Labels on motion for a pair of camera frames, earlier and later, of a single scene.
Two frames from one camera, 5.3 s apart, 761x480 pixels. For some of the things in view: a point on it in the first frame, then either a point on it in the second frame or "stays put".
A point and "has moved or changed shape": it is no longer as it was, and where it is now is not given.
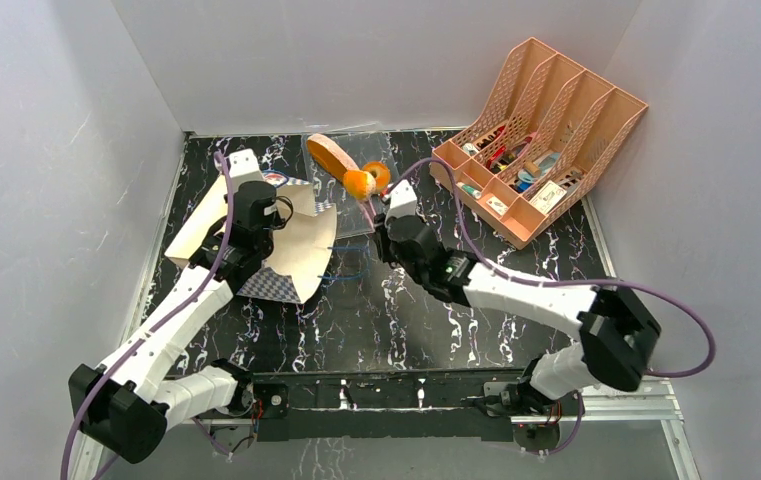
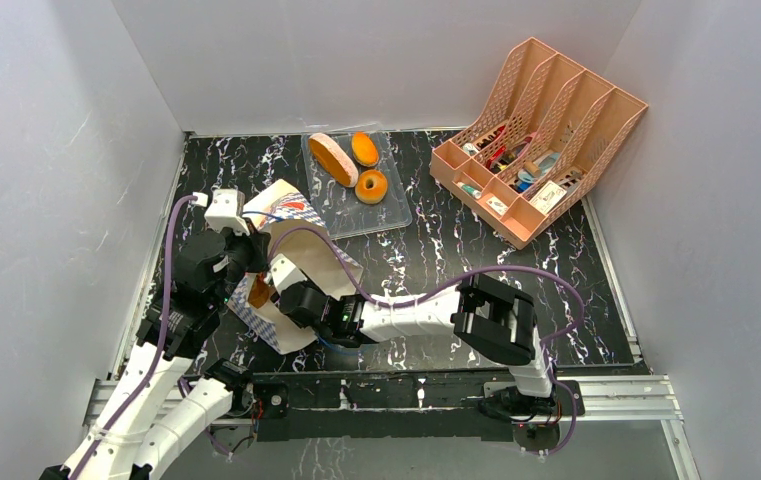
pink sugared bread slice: [330, 156] stays put
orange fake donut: [383, 173] has moved or changed shape
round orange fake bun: [359, 185] -> [364, 149]
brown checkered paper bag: [302, 244] has moved or changed shape
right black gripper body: [387, 232] -> [287, 299]
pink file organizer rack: [553, 127] stays put
